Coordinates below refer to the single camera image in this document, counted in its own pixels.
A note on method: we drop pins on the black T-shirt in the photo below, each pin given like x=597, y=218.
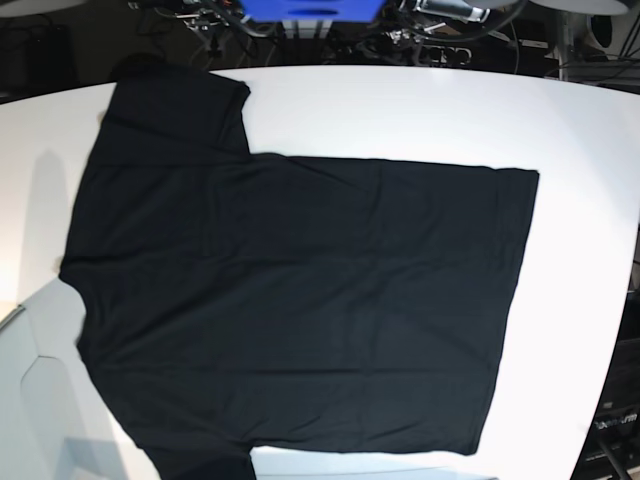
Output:
x=237, y=300

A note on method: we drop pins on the blue box overhead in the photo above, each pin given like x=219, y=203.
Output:
x=362, y=11

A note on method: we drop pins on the black power strip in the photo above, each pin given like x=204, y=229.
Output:
x=420, y=55

